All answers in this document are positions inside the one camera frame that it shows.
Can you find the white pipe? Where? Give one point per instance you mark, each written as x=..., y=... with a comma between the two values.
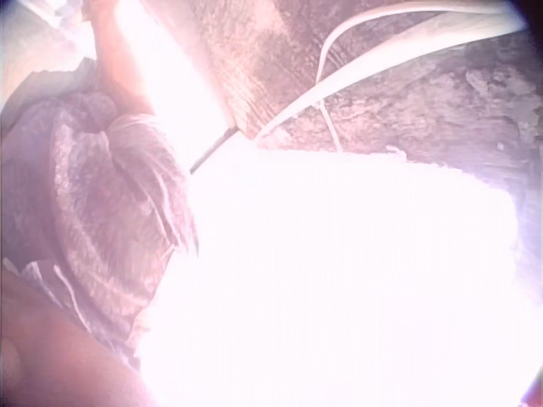
x=382, y=55

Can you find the thin dark rod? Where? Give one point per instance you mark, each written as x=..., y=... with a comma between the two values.
x=212, y=150

